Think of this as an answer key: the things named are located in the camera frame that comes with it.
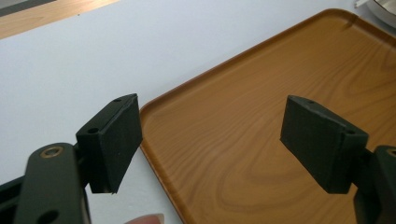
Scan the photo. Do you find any white bowl with dark rim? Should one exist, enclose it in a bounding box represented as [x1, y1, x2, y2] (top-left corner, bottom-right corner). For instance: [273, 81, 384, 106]
[375, 0, 396, 15]

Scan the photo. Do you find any wooden table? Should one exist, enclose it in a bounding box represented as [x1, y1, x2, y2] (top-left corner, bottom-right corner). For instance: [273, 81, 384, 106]
[0, 0, 120, 41]

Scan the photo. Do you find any white plate with dark rim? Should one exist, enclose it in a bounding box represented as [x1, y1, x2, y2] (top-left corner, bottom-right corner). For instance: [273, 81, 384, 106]
[364, 0, 396, 30]

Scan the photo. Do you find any white table cover sheet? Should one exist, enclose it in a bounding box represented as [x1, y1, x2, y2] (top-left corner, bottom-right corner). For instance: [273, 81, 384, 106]
[0, 0, 396, 224]

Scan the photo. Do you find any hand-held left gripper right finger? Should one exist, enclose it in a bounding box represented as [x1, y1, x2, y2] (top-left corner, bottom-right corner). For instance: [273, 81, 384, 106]
[279, 95, 370, 194]

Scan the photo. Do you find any brown wooden tray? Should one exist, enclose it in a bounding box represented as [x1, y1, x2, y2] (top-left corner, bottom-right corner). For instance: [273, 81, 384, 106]
[139, 8, 396, 224]

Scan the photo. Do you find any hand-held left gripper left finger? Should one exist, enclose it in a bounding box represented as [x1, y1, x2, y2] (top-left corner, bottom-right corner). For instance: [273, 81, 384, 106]
[75, 92, 144, 194]

